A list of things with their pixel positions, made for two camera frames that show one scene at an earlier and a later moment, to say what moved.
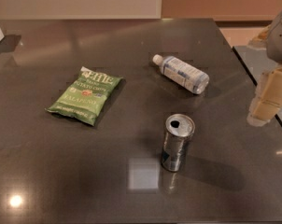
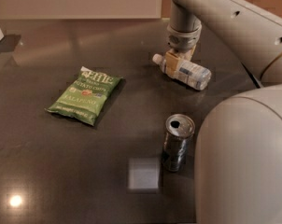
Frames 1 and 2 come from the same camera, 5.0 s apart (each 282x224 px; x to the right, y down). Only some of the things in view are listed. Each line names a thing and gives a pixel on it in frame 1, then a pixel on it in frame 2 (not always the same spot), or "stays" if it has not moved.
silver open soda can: (178, 130) stays
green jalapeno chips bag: (85, 96) stays
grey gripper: (280, 37) -> (182, 39)
